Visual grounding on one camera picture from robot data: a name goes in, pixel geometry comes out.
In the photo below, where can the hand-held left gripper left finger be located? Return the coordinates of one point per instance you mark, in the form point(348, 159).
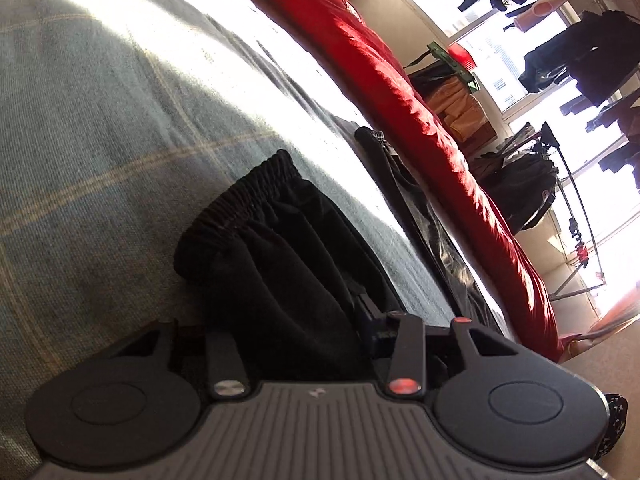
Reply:
point(222, 355)

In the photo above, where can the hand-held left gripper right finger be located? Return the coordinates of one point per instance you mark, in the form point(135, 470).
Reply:
point(372, 332)

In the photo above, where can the black shorts with elastic waistband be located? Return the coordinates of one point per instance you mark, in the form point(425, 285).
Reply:
point(280, 280)

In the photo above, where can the black glossy garment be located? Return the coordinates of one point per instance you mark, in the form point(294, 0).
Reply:
point(450, 260)

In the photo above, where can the orange clothes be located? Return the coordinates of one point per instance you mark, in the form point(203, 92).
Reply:
point(457, 105)

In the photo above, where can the row of hanging dark clothes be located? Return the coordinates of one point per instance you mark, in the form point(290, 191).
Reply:
point(590, 55)

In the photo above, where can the black backpack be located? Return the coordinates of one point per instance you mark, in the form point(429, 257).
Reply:
point(520, 190)

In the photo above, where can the red quilt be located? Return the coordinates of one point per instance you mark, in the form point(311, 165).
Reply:
point(400, 100)

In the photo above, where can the dark white-printed cloth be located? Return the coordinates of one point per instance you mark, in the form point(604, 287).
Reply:
point(612, 420)

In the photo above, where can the dark cloth on chair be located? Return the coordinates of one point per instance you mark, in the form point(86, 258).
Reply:
point(425, 80)

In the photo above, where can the black metal stand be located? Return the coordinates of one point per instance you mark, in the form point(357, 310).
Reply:
point(548, 136)

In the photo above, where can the red basin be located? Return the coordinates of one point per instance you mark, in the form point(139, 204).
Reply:
point(462, 55)

